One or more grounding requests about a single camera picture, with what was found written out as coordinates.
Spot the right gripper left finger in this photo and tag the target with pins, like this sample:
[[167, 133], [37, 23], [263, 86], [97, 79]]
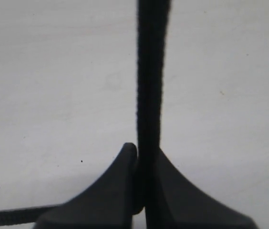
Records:
[[106, 204]]

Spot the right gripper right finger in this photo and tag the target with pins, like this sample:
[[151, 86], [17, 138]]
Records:
[[182, 205]]

